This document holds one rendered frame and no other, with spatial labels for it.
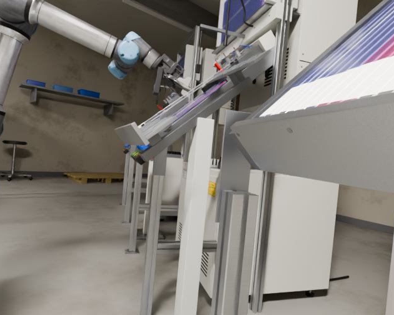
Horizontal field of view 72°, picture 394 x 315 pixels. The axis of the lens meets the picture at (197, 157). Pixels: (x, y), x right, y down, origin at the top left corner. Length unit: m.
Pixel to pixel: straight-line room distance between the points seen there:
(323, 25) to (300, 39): 0.15
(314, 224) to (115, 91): 5.31
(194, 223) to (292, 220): 0.61
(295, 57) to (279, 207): 0.71
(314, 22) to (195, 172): 0.97
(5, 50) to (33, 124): 4.53
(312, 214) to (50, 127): 5.02
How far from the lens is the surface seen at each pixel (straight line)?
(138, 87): 6.45
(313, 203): 1.46
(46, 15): 1.09
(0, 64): 1.19
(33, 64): 5.82
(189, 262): 0.97
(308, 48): 1.47
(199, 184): 0.91
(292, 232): 1.42
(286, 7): 1.41
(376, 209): 3.76
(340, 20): 1.64
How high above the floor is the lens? 0.69
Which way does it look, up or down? 1 degrees down
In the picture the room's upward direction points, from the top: 5 degrees clockwise
